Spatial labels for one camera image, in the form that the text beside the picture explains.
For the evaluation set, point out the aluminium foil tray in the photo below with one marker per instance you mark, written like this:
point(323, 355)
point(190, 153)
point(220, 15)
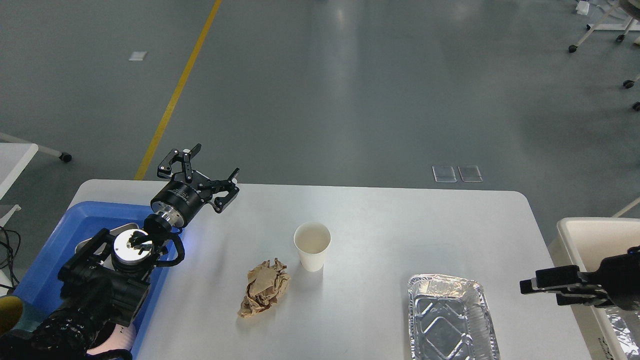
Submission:
point(448, 318)

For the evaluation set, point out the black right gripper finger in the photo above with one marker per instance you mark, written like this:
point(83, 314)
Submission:
point(594, 300)
point(567, 279)

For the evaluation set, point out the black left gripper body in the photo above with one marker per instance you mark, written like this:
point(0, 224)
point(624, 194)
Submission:
point(177, 203)

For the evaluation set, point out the white paper cup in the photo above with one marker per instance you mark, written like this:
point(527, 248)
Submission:
point(312, 241)

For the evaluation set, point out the crumpled foil in bin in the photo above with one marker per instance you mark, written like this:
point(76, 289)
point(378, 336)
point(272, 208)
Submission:
point(626, 326)

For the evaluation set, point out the crumpled brown paper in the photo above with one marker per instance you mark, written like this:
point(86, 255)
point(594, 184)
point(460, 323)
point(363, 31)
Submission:
point(267, 283)

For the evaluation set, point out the cream plastic bin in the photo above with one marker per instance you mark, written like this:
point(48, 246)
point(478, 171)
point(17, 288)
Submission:
point(585, 242)

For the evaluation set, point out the white side table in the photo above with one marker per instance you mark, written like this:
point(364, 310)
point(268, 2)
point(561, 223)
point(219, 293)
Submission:
point(14, 157)

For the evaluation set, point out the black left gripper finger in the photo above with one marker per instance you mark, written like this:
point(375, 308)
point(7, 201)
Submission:
point(177, 167)
point(219, 193)

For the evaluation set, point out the white wheeled frame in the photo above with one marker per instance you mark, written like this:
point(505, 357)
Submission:
point(631, 24)

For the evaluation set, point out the teal ceramic mug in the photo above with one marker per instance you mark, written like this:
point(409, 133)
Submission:
point(11, 312)

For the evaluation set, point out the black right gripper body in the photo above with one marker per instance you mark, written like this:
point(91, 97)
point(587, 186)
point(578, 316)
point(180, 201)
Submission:
point(619, 276)

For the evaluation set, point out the pink plastic mug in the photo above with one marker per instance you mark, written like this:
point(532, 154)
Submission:
point(113, 337)

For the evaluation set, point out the stainless steel square tray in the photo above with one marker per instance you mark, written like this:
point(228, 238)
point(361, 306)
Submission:
point(103, 252)

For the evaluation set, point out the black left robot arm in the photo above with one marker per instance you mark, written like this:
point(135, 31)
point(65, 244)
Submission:
point(108, 280)

